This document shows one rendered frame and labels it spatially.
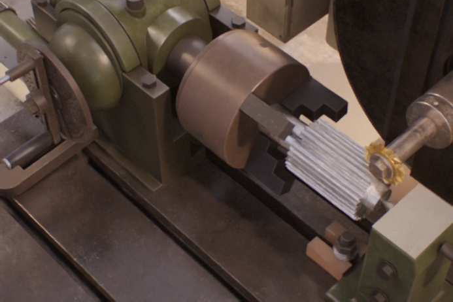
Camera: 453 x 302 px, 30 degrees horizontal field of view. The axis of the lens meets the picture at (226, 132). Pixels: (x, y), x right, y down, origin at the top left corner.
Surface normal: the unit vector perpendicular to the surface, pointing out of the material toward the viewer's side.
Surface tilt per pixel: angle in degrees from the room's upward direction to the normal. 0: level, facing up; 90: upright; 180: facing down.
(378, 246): 90
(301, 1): 90
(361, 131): 0
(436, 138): 90
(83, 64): 49
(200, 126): 84
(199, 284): 0
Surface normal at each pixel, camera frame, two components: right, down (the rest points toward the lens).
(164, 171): 0.70, 0.55
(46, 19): -0.72, 0.53
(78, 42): -0.12, -0.32
